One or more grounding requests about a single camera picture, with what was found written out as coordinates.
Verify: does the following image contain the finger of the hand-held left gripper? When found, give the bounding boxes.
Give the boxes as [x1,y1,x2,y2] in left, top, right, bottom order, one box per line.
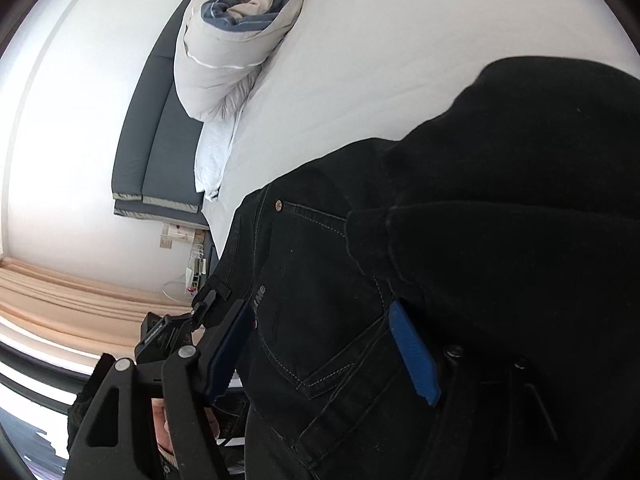
[191,281,232,322]

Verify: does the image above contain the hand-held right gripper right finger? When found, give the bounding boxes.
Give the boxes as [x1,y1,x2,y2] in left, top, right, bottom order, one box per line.
[389,300,567,480]

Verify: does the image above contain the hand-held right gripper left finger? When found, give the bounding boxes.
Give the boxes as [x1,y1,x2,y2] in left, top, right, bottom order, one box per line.
[65,300,257,480]

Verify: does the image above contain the black pants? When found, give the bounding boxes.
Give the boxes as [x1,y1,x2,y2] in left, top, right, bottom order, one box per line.
[206,57,640,480]

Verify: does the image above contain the person's left hand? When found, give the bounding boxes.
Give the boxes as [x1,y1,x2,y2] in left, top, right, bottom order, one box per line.
[151,397,176,467]

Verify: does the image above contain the clear round side table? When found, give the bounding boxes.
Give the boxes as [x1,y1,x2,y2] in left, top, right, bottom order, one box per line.
[161,277,202,307]

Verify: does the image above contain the beige curtain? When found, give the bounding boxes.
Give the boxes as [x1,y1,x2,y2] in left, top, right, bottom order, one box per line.
[0,255,202,361]

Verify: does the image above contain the white pillow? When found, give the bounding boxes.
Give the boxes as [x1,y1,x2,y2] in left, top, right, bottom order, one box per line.
[193,110,247,203]

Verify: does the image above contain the grey upholstered headboard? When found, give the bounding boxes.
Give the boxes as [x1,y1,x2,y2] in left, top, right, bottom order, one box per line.
[112,0,237,232]

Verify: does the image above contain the folded white duvet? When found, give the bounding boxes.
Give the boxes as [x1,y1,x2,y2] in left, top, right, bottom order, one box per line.
[172,0,307,123]

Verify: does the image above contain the white bed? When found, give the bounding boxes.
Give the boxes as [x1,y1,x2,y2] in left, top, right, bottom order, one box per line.
[192,0,640,306]

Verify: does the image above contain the window frame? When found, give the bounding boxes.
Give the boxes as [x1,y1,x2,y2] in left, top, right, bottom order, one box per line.
[0,340,103,480]

